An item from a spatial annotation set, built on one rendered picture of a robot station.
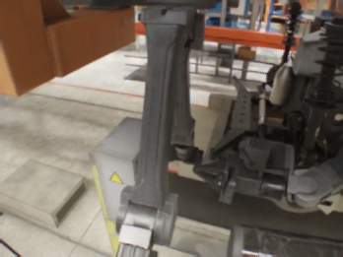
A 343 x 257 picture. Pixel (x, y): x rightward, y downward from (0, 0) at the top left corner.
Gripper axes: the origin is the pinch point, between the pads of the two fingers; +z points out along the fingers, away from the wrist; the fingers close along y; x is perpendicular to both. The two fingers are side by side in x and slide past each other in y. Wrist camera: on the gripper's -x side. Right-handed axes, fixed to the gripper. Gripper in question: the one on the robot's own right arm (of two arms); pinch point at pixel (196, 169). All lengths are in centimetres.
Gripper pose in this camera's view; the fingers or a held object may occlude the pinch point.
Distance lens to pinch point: 56.1
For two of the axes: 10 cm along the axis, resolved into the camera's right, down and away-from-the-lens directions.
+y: -3.1, 5.1, -8.0
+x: -0.2, 8.4, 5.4
